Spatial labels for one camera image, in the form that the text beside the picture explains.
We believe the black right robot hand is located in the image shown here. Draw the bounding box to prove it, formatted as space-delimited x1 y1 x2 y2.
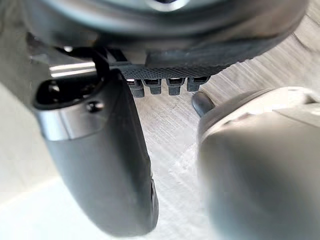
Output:
23 0 309 238

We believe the silver robot leg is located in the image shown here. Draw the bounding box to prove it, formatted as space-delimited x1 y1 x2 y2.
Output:
197 86 320 240

